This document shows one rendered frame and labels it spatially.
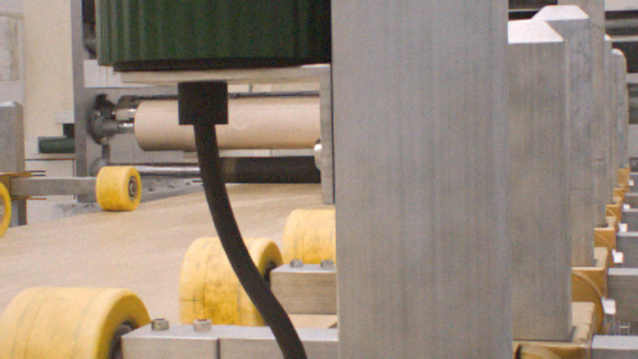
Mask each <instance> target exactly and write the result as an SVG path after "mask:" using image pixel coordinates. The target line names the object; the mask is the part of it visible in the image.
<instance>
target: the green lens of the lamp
mask: <svg viewBox="0 0 638 359"><path fill-rule="evenodd" d="M95 2H96V34H97V65H98V66H112V64H116V63H125V62H137V61H154V60H177V59H210V58H318V59H331V31H330V0H95ZM112 67H113V66H112Z"/></svg>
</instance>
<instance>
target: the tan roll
mask: <svg viewBox="0 0 638 359"><path fill-rule="evenodd" d="M228 116H229V124H216V135H217V144H218V151H232V150H303V149H315V144H316V142H317V140H318V139H319V138H321V124H320V97H310V98H270V99H231V100H228ZM103 132H104V134H105V135H112V134H135V137H136V141H138V144H139V146H140V147H141V150H142V151H144V152H162V151H197V147H196V139H195V131H193V126H192V125H178V101H151V102H142V103H141V104H140V105H139V107H137V111H136V114H135V120H105V121H104V122H103Z"/></svg>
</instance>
